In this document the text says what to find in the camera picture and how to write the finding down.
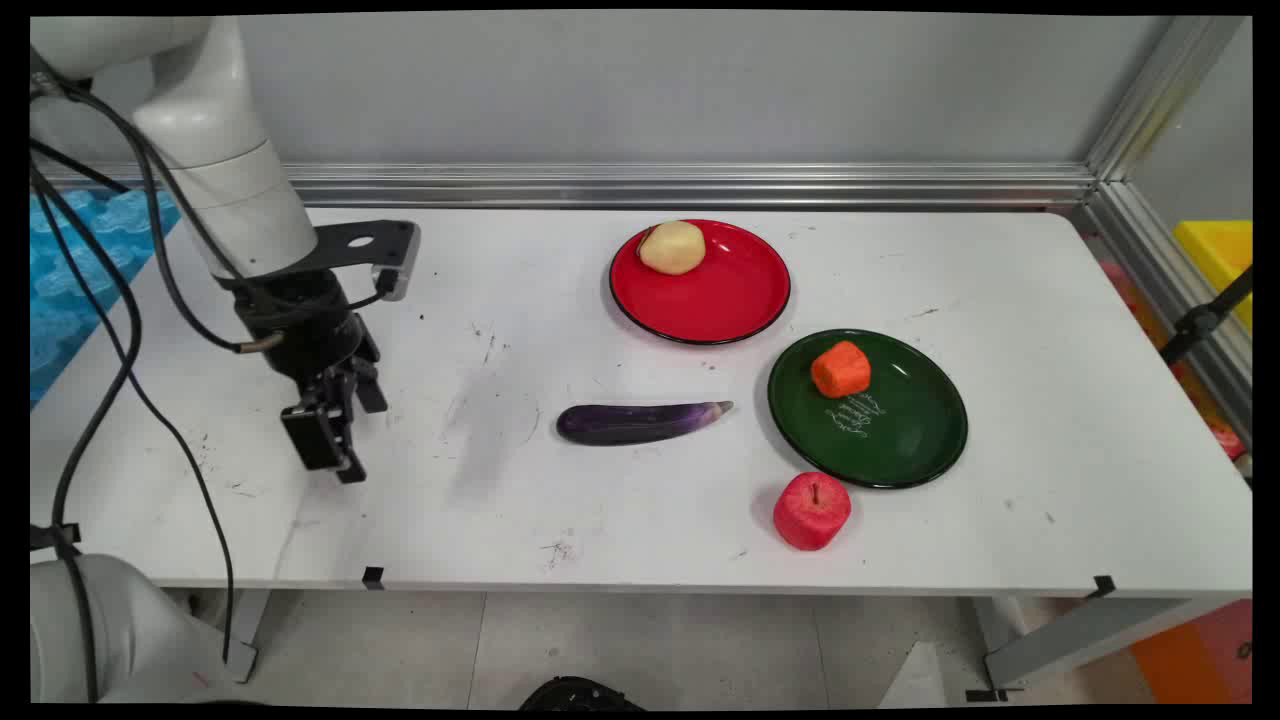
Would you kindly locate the orange box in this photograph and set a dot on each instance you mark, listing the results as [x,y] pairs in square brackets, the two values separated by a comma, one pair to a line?
[1195,655]

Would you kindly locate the green plate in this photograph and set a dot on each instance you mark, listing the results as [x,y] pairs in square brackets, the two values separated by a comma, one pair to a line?
[900,440]

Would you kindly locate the yellow box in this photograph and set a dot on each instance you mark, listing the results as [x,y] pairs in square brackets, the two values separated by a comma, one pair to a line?
[1218,250]

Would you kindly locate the blue foam mat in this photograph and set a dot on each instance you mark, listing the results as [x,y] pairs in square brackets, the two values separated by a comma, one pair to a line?
[70,280]

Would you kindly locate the orange carrot piece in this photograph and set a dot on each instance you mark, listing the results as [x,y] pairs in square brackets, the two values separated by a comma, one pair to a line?
[841,370]

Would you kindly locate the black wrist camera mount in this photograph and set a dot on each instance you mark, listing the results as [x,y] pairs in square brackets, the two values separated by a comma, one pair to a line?
[385,245]

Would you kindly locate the yellow potato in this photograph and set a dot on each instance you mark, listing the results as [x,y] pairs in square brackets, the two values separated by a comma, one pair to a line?
[672,248]

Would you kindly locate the red apple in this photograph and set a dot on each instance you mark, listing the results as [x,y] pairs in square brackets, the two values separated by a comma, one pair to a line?
[810,515]

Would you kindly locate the black round object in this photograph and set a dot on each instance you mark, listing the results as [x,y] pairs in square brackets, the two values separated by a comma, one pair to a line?
[580,695]

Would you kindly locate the grey straight table leg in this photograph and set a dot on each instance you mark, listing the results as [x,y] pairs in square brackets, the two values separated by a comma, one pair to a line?
[247,630]

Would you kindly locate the short aluminium frame rail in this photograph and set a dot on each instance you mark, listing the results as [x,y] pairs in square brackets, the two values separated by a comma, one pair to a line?
[1160,265]

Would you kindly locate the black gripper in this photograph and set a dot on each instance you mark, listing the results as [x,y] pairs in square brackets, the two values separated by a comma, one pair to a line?
[305,335]

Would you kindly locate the upright aluminium frame post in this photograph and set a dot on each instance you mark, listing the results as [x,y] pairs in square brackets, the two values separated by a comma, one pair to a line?
[1165,95]

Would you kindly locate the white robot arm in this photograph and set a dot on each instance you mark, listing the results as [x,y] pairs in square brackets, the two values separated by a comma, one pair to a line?
[220,170]

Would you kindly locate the grey slanted table leg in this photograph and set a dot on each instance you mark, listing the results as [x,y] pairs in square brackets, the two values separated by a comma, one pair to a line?
[1080,635]

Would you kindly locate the black tape marker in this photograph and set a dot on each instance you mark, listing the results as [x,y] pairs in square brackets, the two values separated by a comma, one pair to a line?
[985,695]
[373,578]
[1103,586]

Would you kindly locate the purple eggplant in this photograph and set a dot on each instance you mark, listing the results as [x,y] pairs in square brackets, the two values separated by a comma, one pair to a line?
[630,423]

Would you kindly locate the long aluminium frame rail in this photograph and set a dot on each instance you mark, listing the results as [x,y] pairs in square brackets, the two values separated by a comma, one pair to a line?
[700,185]

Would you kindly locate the red plate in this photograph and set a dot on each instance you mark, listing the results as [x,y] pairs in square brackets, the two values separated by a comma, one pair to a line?
[725,295]

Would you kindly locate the black clamp stand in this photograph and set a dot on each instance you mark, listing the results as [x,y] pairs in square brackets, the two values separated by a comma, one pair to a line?
[1195,325]

